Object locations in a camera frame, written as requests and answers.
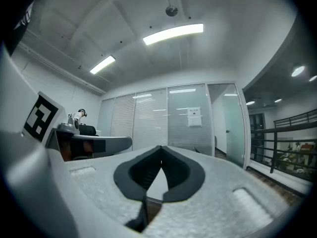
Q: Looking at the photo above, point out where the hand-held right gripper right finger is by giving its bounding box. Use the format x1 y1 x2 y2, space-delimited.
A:
142 145 292 238

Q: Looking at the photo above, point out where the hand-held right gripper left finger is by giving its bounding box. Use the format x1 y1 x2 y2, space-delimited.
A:
47 145 163 238

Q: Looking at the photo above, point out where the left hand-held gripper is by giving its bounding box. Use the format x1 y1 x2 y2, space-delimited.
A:
0 42 81 238

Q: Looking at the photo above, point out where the grey table top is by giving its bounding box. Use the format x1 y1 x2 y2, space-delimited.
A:
146 167 170 203

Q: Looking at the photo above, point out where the black bag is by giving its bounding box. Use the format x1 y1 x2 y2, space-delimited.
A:
78 124 97 136

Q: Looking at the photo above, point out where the frosted glass door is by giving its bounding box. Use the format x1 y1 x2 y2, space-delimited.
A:
207 83 249 170

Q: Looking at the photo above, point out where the black metal railing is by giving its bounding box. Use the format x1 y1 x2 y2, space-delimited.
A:
249 109 317 183

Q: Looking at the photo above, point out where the white paper notice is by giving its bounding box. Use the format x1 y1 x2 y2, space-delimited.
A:
186 106 203 128

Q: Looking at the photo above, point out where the display of assorted small goods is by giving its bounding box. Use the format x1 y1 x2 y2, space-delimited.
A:
275 140 317 181

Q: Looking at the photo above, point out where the glass partition with blinds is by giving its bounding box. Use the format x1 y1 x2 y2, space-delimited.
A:
97 83 214 157

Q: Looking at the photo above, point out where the black printed t-shirt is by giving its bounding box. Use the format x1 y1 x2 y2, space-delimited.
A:
3 0 35 57

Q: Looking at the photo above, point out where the long ceiling light panel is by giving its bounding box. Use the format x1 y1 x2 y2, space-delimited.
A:
143 23 204 46
89 55 116 75

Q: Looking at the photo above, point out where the round ceiling sensor dome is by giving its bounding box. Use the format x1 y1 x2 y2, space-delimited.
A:
165 5 179 17

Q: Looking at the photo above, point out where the white wall conduit pipe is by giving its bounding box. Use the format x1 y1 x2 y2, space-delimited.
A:
17 40 107 96

